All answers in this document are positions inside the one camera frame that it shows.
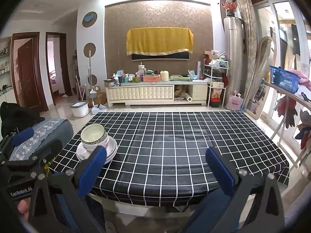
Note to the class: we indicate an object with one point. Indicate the white mop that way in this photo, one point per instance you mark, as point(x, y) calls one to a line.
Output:
point(92, 91)

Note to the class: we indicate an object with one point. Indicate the person's right leg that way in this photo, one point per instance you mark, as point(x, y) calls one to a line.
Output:
point(211, 211)

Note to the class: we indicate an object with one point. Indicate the white dustpan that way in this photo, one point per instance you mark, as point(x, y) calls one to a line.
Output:
point(98, 109)

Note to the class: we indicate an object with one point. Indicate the brown wooden door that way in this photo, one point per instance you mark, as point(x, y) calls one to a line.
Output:
point(26, 72)

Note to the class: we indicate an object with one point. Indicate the plain white plate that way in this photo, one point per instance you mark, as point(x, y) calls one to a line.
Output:
point(114, 154)

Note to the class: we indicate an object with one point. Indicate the person's left leg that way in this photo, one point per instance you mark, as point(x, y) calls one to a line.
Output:
point(94, 211)

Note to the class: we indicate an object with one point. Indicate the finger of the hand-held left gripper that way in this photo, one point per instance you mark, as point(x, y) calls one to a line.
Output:
point(23, 134)
point(48, 148)

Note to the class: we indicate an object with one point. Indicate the green folded cloth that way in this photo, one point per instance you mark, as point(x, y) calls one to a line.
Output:
point(179, 77)

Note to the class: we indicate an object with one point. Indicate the black checked tablecloth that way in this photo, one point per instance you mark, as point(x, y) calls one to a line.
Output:
point(165, 162)

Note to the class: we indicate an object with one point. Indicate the brown round wall disc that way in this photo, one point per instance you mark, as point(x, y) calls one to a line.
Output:
point(89, 47)
point(94, 79)

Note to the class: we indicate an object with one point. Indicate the cream TV cabinet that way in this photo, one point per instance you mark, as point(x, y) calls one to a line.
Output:
point(138, 93)

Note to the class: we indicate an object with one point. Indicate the white wall shelf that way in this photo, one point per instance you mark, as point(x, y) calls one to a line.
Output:
point(4, 68)

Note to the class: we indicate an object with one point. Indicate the patterned beige curtain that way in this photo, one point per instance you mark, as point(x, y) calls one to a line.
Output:
point(247, 29)

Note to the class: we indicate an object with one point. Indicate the plain white bowl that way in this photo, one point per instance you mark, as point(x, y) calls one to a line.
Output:
point(88, 146)

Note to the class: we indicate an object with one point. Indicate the blue plastic basket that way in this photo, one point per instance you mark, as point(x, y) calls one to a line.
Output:
point(283, 79)

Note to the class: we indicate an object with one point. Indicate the black television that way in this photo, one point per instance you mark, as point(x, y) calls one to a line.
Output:
point(160, 56)

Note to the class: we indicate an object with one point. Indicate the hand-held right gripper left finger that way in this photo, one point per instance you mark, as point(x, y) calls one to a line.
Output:
point(93, 167)

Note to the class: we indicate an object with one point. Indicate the brown door frame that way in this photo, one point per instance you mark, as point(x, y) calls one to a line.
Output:
point(68, 72)

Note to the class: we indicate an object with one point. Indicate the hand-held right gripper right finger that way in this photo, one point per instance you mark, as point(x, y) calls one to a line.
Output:
point(218, 172)

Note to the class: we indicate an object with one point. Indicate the person's leg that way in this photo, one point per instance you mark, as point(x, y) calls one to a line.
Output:
point(94, 211)
point(211, 211)

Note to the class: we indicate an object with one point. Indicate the arched standing mirror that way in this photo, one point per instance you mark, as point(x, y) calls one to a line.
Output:
point(263, 60)

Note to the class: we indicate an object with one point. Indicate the white lidded cup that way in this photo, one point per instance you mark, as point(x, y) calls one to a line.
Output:
point(141, 70)

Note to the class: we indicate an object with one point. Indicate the green patterned bowl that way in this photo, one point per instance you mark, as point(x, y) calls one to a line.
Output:
point(93, 132)

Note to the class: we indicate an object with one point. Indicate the pink clothes pile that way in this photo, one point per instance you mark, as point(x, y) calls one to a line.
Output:
point(301, 77)

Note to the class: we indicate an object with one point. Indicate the pink box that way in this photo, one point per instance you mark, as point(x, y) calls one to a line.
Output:
point(151, 78)

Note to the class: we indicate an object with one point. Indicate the blue round wall plate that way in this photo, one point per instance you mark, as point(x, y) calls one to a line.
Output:
point(89, 18)

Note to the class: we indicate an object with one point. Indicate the pink bag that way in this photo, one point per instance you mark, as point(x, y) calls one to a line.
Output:
point(234, 102)

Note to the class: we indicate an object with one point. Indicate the silver tower air conditioner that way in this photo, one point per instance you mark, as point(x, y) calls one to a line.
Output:
point(234, 58)

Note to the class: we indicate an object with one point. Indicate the pink flower white plate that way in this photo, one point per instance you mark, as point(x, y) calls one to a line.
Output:
point(112, 150)

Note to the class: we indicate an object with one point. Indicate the white paper roll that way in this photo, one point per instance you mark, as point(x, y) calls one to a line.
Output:
point(188, 97)

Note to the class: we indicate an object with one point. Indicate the cardboard box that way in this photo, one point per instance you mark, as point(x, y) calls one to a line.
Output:
point(100, 98)

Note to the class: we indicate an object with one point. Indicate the white metal shelf rack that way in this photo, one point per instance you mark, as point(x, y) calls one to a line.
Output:
point(215, 77)

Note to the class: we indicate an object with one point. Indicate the person's left hand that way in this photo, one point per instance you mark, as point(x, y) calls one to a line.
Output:
point(23, 207)

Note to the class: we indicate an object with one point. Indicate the blue patterned white bowl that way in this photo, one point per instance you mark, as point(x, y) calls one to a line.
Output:
point(105, 145)

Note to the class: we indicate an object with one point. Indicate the black cloth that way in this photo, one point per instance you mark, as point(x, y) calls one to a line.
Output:
point(17, 114)

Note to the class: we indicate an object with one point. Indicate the hanging red garment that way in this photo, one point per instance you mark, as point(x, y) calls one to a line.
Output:
point(285, 109)

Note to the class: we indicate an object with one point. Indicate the yellow cloth cover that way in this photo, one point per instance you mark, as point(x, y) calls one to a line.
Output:
point(160, 40)

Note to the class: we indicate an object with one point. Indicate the clothes drying rack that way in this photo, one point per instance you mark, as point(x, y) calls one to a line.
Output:
point(295, 99)

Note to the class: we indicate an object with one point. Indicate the white lidded bin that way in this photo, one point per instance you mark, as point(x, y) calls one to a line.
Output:
point(79, 109)

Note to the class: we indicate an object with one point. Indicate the cream jar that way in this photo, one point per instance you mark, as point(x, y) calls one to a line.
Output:
point(164, 76)

